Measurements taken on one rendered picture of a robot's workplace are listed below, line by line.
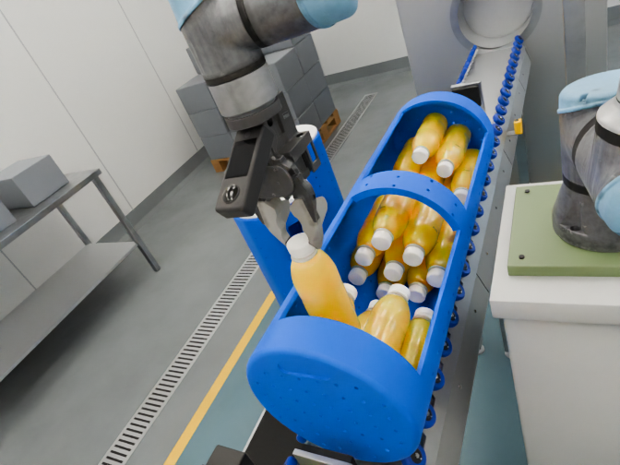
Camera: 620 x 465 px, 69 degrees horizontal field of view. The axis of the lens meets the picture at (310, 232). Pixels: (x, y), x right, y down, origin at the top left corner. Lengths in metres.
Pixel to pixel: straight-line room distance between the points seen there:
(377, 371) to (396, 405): 0.05
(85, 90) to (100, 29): 0.64
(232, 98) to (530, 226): 0.53
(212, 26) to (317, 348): 0.41
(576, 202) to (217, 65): 0.53
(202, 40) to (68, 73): 4.10
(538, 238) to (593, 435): 0.39
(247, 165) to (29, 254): 3.71
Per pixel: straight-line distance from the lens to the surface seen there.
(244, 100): 0.54
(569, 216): 0.78
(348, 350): 0.63
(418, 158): 1.16
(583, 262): 0.76
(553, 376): 0.88
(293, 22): 0.50
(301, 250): 0.62
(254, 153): 0.54
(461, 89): 1.72
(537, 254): 0.78
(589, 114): 0.68
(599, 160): 0.59
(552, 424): 1.00
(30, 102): 4.36
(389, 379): 0.64
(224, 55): 0.53
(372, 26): 5.87
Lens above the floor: 1.67
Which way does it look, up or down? 31 degrees down
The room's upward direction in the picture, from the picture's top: 23 degrees counter-clockwise
